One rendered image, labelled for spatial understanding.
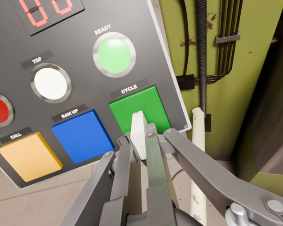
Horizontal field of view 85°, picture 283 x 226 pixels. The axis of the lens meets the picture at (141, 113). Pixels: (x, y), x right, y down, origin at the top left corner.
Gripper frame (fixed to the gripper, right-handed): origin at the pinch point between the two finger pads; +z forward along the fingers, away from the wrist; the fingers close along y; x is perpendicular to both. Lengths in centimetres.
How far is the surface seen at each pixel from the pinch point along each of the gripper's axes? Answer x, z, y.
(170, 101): 0.4, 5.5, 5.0
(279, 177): -53, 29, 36
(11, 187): -59, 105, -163
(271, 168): -43, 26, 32
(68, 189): -69, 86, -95
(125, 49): 9.6, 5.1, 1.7
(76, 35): 13.7, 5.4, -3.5
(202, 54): 1.8, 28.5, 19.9
